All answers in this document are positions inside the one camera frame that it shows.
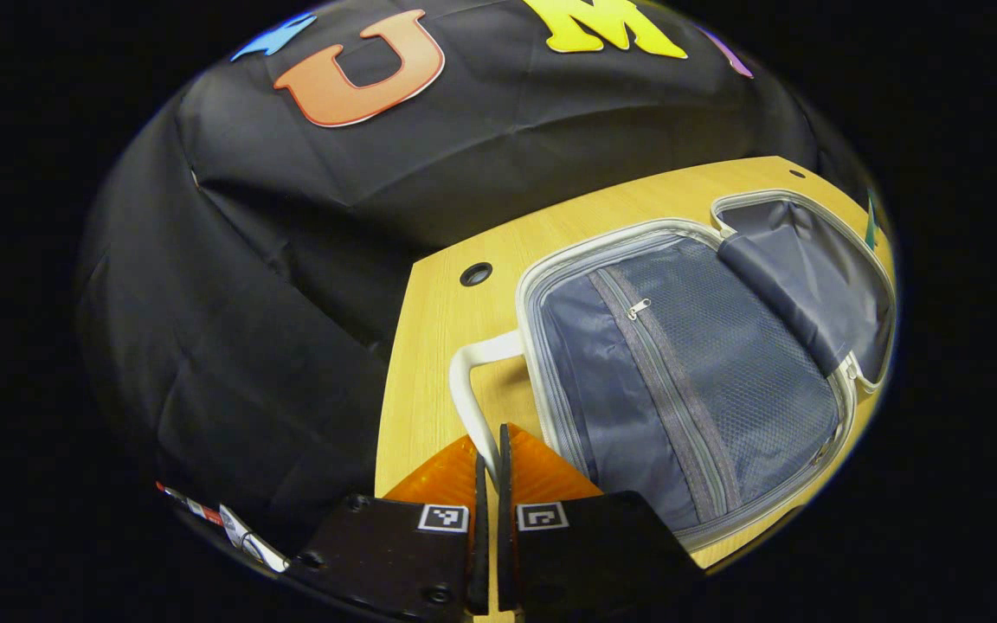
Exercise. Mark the white suitcase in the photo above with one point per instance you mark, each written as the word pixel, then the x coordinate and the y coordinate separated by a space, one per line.
pixel 680 346

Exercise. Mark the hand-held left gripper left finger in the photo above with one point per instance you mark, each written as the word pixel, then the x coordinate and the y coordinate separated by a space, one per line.
pixel 479 554

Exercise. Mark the white printed board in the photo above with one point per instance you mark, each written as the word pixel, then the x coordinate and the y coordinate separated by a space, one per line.
pixel 243 541

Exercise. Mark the black backdrop cloth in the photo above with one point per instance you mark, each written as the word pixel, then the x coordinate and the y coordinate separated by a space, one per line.
pixel 291 260

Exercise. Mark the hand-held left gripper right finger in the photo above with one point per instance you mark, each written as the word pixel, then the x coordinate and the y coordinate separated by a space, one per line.
pixel 506 554

